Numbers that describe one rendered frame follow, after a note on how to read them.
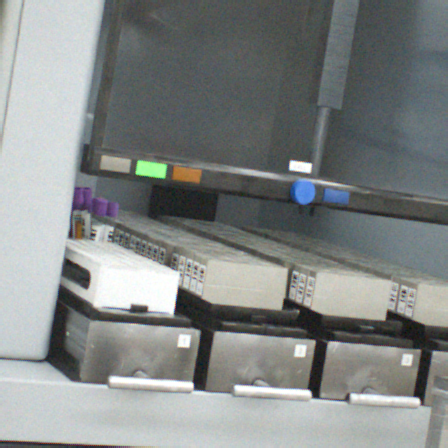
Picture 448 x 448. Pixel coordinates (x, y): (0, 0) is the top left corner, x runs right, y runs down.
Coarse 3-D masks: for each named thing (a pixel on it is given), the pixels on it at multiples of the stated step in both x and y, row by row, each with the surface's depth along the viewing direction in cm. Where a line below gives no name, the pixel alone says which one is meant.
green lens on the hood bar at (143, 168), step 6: (138, 162) 155; (144, 162) 156; (138, 168) 155; (144, 168) 156; (150, 168) 156; (156, 168) 156; (162, 168) 157; (138, 174) 155; (144, 174) 156; (150, 174) 156; (156, 174) 156; (162, 174) 157
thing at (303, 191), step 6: (300, 180) 164; (306, 180) 164; (294, 186) 164; (300, 186) 164; (306, 186) 164; (312, 186) 164; (294, 192) 164; (300, 192) 164; (306, 192) 164; (312, 192) 165; (294, 198) 164; (300, 198) 164; (306, 198) 164; (312, 198) 165
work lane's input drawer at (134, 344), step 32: (64, 320) 156; (96, 320) 149; (128, 320) 151; (160, 320) 153; (96, 352) 149; (128, 352) 151; (160, 352) 153; (192, 352) 154; (128, 384) 146; (160, 384) 148
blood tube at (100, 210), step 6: (96, 204) 176; (102, 204) 176; (96, 210) 176; (102, 210) 176; (96, 216) 176; (102, 216) 176; (96, 222) 176; (102, 222) 176; (96, 228) 176; (90, 234) 176; (96, 234) 176; (90, 240) 176; (96, 240) 176
